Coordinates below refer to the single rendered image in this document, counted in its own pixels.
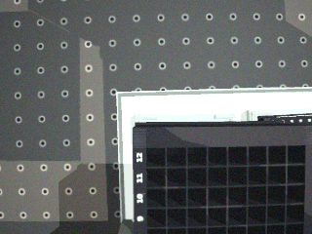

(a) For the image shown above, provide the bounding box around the black well plate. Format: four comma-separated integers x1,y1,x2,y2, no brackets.
257,113,312,125

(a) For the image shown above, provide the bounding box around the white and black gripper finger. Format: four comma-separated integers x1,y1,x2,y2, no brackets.
118,219,134,234

